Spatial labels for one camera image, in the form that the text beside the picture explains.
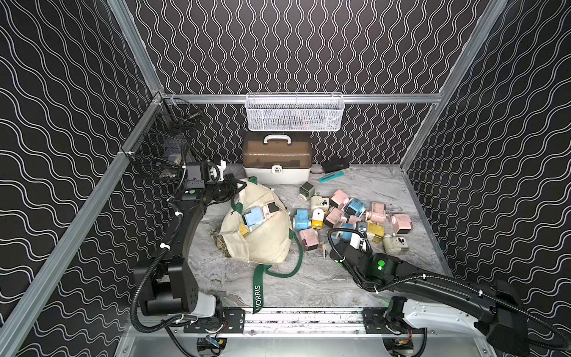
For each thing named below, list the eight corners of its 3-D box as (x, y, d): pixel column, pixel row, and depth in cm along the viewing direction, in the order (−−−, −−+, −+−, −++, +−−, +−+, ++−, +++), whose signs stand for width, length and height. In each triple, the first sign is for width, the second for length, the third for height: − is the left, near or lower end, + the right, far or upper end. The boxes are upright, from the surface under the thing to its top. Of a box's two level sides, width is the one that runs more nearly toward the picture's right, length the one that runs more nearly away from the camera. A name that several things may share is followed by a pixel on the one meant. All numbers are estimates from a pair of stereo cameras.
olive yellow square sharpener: (369, 242, 94) (371, 238, 91) (364, 225, 99) (367, 220, 96) (384, 242, 94) (387, 238, 91) (378, 225, 99) (381, 220, 96)
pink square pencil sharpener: (393, 234, 97) (398, 228, 93) (389, 219, 101) (393, 213, 98) (410, 234, 97) (415, 228, 93) (404, 219, 101) (409, 213, 98)
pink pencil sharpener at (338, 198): (327, 204, 106) (328, 198, 103) (337, 194, 110) (338, 188, 107) (337, 211, 104) (338, 205, 100) (346, 200, 108) (348, 194, 104)
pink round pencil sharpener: (368, 222, 100) (372, 216, 96) (370, 207, 106) (373, 200, 102) (381, 226, 99) (385, 219, 95) (382, 210, 105) (386, 203, 100)
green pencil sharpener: (296, 197, 108) (297, 188, 102) (305, 190, 111) (306, 180, 105) (305, 204, 105) (306, 194, 100) (313, 196, 108) (315, 186, 103)
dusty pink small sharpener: (299, 252, 93) (300, 245, 88) (299, 234, 98) (299, 227, 93) (317, 252, 93) (319, 245, 88) (316, 234, 98) (317, 227, 93)
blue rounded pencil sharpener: (294, 230, 96) (295, 225, 93) (294, 214, 101) (294, 209, 98) (309, 230, 96) (309, 225, 93) (308, 214, 101) (308, 209, 98)
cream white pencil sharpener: (309, 210, 103) (310, 206, 100) (310, 200, 107) (311, 195, 104) (327, 212, 102) (329, 208, 100) (328, 202, 106) (329, 197, 103)
